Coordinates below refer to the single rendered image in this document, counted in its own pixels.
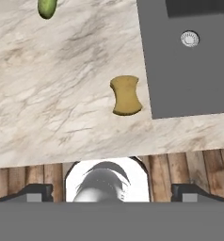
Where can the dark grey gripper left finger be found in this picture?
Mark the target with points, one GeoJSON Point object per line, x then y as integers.
{"type": "Point", "coordinates": [38, 189]}

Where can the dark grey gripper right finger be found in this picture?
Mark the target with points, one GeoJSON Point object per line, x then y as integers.
{"type": "Point", "coordinates": [186, 189]}

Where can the grey sink basin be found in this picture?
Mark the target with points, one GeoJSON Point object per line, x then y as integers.
{"type": "Point", "coordinates": [192, 81]}

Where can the yellow sponge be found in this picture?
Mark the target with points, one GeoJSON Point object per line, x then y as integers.
{"type": "Point", "coordinates": [126, 95]}

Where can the round silver sink drain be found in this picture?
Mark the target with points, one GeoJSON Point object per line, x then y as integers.
{"type": "Point", "coordinates": [189, 38]}

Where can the white and black round object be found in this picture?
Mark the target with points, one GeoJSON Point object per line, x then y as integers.
{"type": "Point", "coordinates": [107, 185]}

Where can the green cucumber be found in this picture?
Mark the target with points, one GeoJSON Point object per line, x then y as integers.
{"type": "Point", "coordinates": [47, 8]}

